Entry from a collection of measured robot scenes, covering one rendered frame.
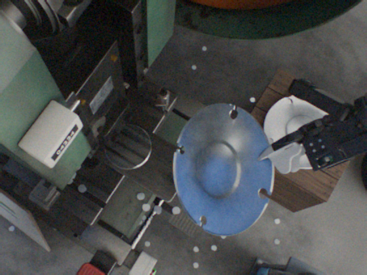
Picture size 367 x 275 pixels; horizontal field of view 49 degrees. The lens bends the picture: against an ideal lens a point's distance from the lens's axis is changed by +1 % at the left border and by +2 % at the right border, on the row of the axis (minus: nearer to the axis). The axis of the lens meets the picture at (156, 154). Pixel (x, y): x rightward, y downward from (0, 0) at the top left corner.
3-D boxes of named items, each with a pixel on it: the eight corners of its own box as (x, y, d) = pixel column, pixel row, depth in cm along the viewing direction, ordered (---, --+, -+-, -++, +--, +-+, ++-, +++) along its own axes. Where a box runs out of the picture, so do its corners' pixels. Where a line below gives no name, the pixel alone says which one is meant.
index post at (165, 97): (169, 103, 117) (170, 90, 107) (164, 111, 116) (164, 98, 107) (161, 99, 117) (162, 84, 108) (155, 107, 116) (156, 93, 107)
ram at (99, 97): (142, 109, 96) (138, 44, 68) (107, 159, 93) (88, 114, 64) (84, 73, 99) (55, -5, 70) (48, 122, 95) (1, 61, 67)
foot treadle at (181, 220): (204, 218, 167) (205, 217, 162) (191, 238, 165) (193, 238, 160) (89, 146, 175) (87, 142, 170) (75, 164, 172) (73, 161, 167)
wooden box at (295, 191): (331, 145, 187) (372, 118, 154) (293, 213, 179) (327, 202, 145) (256, 101, 193) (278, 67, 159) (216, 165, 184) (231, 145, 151)
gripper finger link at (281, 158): (261, 183, 75) (307, 164, 70) (248, 154, 76) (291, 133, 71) (268, 182, 77) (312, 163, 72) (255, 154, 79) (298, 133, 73)
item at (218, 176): (164, 200, 102) (162, 200, 102) (192, 90, 95) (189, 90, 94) (250, 262, 81) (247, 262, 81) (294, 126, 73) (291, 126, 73)
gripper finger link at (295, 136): (270, 152, 72) (316, 129, 67) (267, 144, 72) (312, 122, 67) (281, 151, 76) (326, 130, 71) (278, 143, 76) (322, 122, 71)
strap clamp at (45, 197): (84, 160, 112) (77, 150, 102) (48, 211, 108) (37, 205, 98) (67, 149, 113) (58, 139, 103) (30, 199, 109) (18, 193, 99)
